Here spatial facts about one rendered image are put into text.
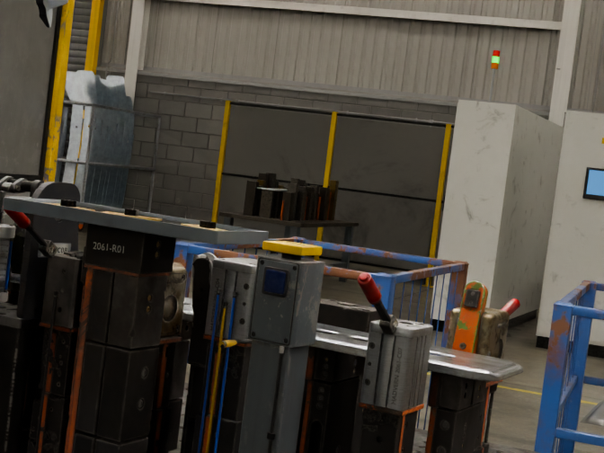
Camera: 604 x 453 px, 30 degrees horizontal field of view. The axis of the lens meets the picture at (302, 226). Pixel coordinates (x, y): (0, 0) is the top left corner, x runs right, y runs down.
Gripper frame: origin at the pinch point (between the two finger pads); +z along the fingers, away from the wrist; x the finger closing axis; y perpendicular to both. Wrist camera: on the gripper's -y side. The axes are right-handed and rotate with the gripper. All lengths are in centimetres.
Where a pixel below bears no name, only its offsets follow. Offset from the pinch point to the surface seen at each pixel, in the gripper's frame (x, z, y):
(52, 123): 294, 11, -239
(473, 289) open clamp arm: 38, 34, 70
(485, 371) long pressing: 17, 44, 81
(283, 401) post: -11, 48, 63
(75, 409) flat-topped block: -12, 56, 30
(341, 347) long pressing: 16, 44, 58
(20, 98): 265, 2, -235
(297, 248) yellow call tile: -11, 28, 62
